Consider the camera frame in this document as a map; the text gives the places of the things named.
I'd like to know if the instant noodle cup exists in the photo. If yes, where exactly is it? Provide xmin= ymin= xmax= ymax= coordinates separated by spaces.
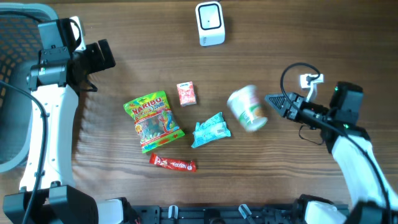
xmin=227 ymin=85 xmax=268 ymax=132

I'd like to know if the teal tissue pack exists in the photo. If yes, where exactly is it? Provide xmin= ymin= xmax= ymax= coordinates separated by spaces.
xmin=192 ymin=112 xmax=231 ymax=148

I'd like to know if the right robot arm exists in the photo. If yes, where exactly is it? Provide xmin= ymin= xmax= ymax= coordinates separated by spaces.
xmin=265 ymin=82 xmax=397 ymax=223

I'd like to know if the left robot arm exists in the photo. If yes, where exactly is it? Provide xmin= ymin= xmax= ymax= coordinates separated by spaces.
xmin=3 ymin=17 xmax=123 ymax=223

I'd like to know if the white barcode scanner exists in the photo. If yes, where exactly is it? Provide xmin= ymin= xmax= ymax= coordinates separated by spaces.
xmin=195 ymin=1 xmax=226 ymax=47

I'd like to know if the grey plastic basket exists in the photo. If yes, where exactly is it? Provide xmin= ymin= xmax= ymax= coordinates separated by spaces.
xmin=1 ymin=2 xmax=58 ymax=172

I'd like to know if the Haribo gummy bag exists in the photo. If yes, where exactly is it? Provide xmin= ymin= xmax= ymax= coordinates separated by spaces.
xmin=123 ymin=90 xmax=185 ymax=154

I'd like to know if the red white small box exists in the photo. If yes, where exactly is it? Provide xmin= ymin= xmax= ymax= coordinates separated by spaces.
xmin=177 ymin=82 xmax=197 ymax=106

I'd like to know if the red KitKat bar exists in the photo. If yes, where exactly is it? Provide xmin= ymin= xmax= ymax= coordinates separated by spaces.
xmin=149 ymin=153 xmax=197 ymax=172

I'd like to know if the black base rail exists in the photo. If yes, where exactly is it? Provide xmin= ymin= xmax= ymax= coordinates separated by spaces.
xmin=93 ymin=197 xmax=351 ymax=224

